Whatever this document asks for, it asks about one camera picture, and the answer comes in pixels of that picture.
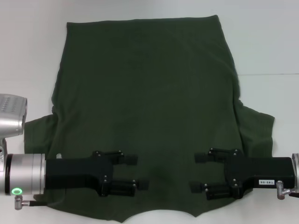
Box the dark green t-shirt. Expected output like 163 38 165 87
24 14 276 224

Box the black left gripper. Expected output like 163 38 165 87
45 150 150 198

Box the arm cable with plug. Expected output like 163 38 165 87
276 181 299 200
13 195 49 210

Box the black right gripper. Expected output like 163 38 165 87
189 147 294 201

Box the right arm cable with plug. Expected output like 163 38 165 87
276 181 299 200

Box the left arm cable with plug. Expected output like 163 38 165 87
13 195 49 210

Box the silver perforated camera housing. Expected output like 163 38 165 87
0 93 28 136

